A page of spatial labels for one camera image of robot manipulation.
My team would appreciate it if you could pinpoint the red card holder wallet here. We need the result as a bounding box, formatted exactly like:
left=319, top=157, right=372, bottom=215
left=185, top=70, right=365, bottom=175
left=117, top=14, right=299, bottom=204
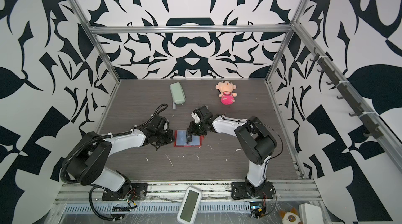
left=174, top=130, right=204, bottom=148

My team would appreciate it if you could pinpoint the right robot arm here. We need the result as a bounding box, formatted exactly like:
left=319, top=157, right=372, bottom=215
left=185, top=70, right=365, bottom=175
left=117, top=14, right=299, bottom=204
left=188, top=106, right=277, bottom=192

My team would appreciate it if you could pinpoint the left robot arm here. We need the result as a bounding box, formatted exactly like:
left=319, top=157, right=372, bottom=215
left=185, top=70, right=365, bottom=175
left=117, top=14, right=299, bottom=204
left=60, top=115, right=175, bottom=198

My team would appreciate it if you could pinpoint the mint green glasses case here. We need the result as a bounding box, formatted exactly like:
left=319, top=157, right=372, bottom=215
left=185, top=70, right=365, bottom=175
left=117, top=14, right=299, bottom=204
left=170, top=82, right=186, bottom=105

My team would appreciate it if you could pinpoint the pink plush doll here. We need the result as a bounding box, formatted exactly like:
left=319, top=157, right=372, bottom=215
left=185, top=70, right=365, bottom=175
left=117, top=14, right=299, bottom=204
left=215, top=81, right=237, bottom=105

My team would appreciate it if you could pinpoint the white timer display device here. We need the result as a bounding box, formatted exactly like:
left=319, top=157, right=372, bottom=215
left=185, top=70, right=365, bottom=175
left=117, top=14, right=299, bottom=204
left=177, top=186, right=203, bottom=224

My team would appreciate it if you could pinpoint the small green circuit board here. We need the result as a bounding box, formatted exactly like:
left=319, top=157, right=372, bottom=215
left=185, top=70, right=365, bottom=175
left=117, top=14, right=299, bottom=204
left=250, top=202, right=267, bottom=219

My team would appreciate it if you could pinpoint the white brown plush toy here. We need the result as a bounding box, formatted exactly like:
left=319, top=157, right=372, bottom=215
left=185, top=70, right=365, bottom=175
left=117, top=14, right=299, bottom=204
left=278, top=208, right=303, bottom=224

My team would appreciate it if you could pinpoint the white box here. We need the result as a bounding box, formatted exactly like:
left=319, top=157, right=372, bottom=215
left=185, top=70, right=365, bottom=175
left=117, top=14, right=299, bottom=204
left=299, top=204, right=324, bottom=224

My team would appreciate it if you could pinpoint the black corrugated cable conduit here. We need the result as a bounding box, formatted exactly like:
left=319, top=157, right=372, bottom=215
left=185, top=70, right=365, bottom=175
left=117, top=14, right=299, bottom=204
left=60, top=103, right=169, bottom=221

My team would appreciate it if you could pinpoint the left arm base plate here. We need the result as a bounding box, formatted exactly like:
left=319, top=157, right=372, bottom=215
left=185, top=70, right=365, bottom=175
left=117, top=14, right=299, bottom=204
left=102, top=183, right=149, bottom=201

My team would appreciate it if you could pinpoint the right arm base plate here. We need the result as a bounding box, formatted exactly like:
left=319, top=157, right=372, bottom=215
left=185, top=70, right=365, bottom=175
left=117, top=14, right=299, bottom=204
left=230, top=180, right=276, bottom=200

